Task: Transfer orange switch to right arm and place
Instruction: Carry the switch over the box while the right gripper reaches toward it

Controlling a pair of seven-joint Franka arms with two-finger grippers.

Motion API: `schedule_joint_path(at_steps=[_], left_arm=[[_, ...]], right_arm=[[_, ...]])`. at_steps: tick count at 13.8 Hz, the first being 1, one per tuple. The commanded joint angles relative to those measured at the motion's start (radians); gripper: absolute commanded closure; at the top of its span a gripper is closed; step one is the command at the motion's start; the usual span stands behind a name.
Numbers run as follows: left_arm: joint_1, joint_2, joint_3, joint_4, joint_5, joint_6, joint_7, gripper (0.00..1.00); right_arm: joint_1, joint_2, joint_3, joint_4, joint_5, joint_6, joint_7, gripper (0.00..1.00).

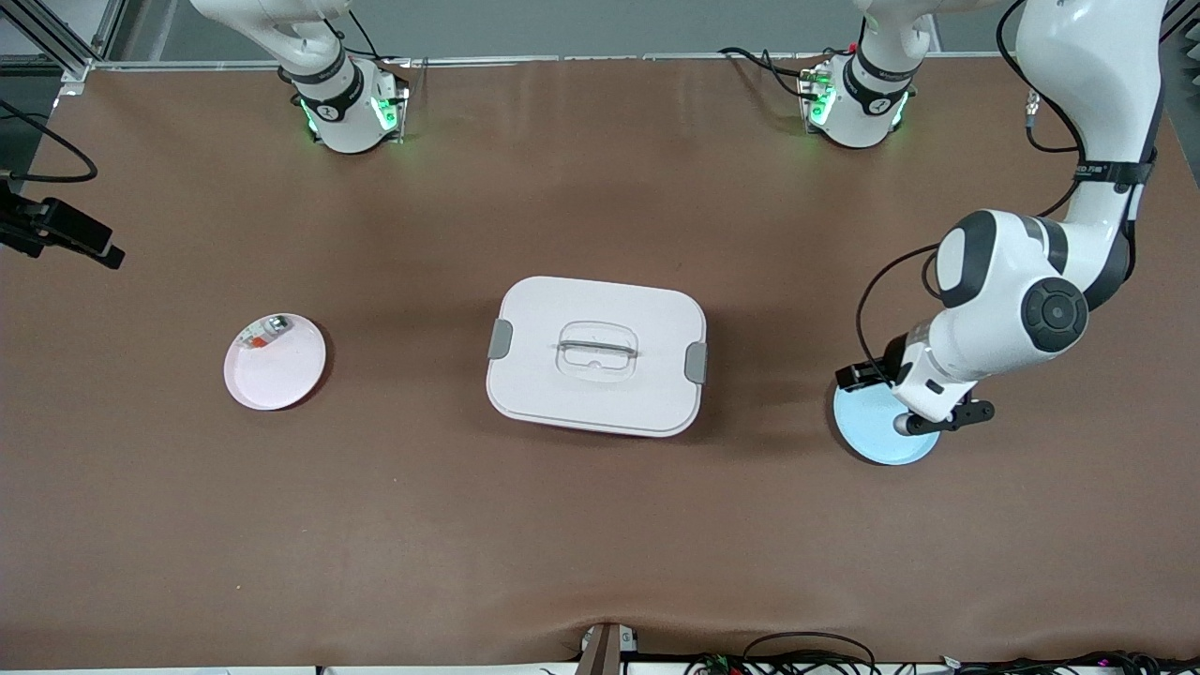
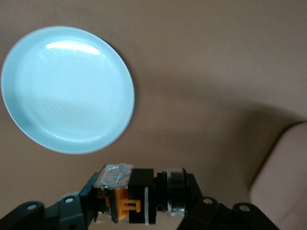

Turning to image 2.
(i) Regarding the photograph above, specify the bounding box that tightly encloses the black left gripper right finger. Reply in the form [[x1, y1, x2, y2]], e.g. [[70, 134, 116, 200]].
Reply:
[[176, 172, 279, 230]]

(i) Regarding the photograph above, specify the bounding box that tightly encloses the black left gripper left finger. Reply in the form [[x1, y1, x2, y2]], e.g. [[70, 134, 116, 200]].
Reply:
[[0, 164, 107, 230]]

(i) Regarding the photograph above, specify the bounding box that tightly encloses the orange push button switch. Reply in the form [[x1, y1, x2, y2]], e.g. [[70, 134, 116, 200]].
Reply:
[[93, 162, 188, 226]]

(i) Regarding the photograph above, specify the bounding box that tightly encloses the white lidded storage box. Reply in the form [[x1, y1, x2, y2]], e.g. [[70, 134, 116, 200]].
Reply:
[[249, 121, 307, 230]]

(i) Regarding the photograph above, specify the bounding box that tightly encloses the light blue round plate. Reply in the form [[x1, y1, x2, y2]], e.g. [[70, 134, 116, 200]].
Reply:
[[0, 25, 135, 155]]

